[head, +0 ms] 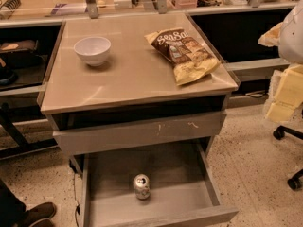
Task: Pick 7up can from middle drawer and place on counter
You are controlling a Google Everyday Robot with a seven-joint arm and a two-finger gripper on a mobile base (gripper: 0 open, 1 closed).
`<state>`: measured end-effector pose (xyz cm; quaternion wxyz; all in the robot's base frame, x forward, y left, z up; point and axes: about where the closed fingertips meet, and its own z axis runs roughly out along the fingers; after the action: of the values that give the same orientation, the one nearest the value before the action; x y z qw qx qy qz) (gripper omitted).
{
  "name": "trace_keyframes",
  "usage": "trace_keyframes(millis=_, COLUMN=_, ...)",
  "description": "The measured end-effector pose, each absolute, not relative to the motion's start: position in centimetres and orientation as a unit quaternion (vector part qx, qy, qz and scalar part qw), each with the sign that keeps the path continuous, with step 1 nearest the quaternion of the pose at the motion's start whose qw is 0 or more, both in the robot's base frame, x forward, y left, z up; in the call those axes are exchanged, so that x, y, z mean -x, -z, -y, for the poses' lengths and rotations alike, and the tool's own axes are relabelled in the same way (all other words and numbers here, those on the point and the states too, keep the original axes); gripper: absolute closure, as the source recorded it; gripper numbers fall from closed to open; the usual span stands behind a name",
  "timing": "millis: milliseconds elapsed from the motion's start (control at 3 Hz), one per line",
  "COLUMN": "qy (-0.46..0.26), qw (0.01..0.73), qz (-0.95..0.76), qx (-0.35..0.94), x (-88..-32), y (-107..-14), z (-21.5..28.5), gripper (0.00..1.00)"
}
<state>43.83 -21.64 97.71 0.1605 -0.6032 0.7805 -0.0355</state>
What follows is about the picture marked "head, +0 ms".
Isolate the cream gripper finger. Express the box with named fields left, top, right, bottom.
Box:
left=265, top=63, right=303, bottom=123

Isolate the silver 7up soda can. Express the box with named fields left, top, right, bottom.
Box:
left=133, top=174, right=151, bottom=200

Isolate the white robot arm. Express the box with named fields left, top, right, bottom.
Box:
left=258, top=0, right=303, bottom=122

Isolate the open middle drawer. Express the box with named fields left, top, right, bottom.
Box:
left=80, top=140, right=238, bottom=227

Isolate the grey wooden drawer cabinet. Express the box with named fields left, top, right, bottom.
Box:
left=41, top=13, right=238, bottom=170

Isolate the closed top drawer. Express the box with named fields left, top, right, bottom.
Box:
left=53, top=111, right=226, bottom=156

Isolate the black office chair base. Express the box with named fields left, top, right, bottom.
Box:
left=273, top=109, right=303, bottom=191

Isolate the sea salt chips bag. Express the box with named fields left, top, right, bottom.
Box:
left=145, top=27, right=221, bottom=85

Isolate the white ceramic bowl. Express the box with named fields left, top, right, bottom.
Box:
left=74, top=37, right=112, bottom=66

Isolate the purple white packet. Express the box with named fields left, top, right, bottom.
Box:
left=50, top=3, right=87, bottom=16

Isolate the brown shoe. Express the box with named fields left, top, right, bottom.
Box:
left=19, top=202, right=56, bottom=227

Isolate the black spiral whisk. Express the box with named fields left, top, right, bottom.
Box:
left=0, top=0, right=21, bottom=20

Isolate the black cable on floor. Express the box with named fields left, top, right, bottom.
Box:
left=68, top=160, right=81, bottom=227

